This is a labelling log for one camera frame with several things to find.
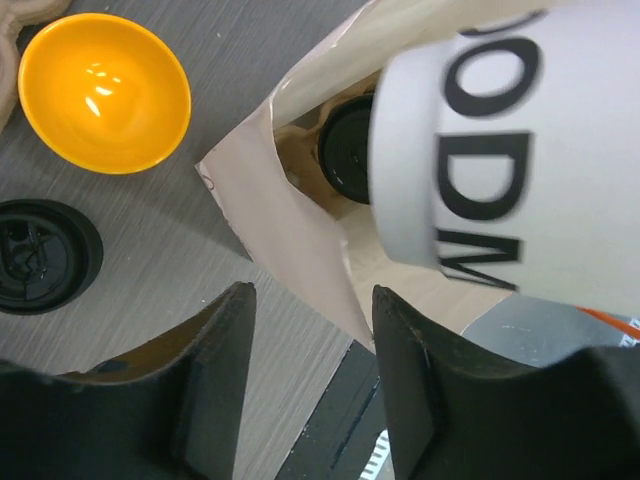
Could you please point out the cardboard cup carrier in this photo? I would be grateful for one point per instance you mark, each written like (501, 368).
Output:
(297, 148)
(14, 16)

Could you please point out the paper takeout bag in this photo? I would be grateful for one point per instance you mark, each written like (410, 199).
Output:
(334, 265)

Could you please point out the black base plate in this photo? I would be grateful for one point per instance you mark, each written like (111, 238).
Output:
(345, 437)

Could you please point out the stack of black lids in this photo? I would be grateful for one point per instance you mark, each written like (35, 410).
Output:
(50, 254)

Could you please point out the orange bowl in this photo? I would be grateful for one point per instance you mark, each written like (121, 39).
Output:
(104, 93)

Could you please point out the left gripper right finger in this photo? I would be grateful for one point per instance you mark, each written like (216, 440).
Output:
(455, 410)

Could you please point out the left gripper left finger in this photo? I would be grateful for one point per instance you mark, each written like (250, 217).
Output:
(168, 409)

